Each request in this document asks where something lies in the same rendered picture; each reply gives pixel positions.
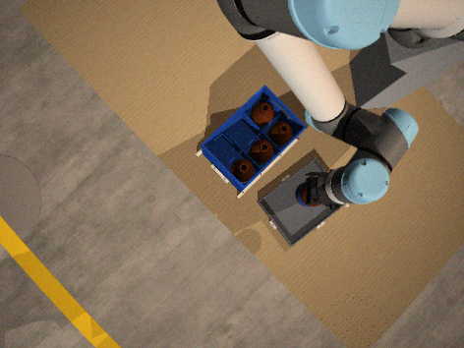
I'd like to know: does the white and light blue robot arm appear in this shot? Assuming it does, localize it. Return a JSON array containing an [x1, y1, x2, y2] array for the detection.
[[217, 0, 464, 207]]

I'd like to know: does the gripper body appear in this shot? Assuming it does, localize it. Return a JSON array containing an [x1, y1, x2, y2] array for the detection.
[[305, 172, 335, 204]]

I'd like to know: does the blue divided crate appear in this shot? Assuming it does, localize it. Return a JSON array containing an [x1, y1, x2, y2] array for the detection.
[[201, 85, 307, 192]]

